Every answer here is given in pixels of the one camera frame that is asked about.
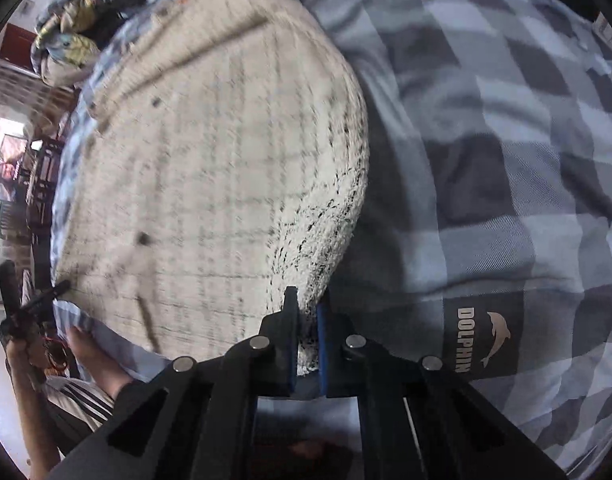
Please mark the dark wooden chairs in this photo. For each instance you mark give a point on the dark wooden chairs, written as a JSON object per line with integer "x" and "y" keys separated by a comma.
{"x": 35, "y": 195}

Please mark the patterned curtain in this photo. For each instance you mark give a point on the patterned curtain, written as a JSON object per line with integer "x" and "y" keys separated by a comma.
{"x": 30, "y": 90}

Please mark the person's left forearm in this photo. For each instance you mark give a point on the person's left forearm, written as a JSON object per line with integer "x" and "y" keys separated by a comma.
{"x": 30, "y": 410}

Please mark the cream plaid shirt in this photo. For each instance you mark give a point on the cream plaid shirt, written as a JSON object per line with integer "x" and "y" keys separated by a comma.
{"x": 210, "y": 160}

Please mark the pile of bedding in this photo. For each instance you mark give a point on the pile of bedding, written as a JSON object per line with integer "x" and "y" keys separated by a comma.
{"x": 65, "y": 45}

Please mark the black white-striped shorts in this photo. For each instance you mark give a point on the black white-striped shorts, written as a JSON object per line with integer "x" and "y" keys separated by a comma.
{"x": 80, "y": 405}

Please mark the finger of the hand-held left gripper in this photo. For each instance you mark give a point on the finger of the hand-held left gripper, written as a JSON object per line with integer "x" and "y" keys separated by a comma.
{"x": 48, "y": 296}

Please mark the television screen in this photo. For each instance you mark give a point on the television screen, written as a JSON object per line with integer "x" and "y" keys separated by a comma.
{"x": 10, "y": 167}

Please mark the red wooden door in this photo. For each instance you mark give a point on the red wooden door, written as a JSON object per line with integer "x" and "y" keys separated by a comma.
{"x": 15, "y": 42}

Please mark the person's leg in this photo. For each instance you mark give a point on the person's leg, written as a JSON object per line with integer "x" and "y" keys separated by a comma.
{"x": 95, "y": 360}

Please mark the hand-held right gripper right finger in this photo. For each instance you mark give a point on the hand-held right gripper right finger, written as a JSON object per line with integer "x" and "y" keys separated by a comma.
{"x": 323, "y": 350}

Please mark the blue checked bed sheet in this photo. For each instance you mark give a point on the blue checked bed sheet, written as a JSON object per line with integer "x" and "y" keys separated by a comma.
{"x": 486, "y": 160}

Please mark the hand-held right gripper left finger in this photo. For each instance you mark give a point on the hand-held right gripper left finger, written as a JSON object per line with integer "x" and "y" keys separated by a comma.
{"x": 290, "y": 345}

